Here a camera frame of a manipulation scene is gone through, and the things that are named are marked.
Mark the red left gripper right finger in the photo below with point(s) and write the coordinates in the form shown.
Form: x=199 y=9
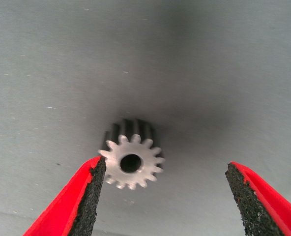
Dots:
x=263 y=209

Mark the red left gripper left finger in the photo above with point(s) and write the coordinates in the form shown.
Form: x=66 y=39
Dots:
x=69 y=209

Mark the small steel planetary gear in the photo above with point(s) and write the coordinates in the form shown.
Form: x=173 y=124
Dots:
x=148 y=169

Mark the dark grey table cloth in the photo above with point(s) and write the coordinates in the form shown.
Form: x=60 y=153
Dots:
x=62 y=49

